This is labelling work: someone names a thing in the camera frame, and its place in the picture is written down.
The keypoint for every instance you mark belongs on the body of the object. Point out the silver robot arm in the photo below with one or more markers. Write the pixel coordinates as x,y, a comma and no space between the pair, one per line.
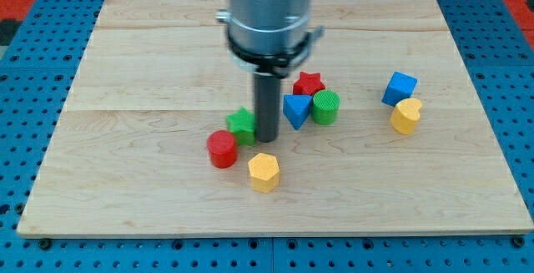
269,37

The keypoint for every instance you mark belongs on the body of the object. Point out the green star block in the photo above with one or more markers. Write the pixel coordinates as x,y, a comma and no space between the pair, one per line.
242,125

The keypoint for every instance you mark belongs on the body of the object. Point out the red star block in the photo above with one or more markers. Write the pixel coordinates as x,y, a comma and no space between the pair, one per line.
308,84

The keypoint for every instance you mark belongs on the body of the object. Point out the blue triangle block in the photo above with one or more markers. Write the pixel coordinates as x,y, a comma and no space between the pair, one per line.
296,109

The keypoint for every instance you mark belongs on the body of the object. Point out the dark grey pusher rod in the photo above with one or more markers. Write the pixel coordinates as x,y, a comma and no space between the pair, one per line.
266,107

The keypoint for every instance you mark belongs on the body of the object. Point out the yellow hexagon block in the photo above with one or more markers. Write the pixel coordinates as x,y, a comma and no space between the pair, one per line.
264,172

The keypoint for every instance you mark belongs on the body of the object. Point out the red cylinder block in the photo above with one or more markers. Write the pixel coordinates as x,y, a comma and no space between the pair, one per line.
222,147

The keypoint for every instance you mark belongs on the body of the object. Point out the green cylinder block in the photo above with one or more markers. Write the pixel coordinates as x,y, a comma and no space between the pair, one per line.
325,107

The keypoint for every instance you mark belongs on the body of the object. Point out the light wooden board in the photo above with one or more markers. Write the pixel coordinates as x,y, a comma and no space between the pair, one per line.
128,157

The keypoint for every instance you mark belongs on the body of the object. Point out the yellow heart block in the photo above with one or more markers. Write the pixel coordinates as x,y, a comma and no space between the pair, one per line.
406,115

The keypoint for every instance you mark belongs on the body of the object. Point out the blue cube block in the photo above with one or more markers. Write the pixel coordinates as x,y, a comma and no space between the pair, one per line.
400,87

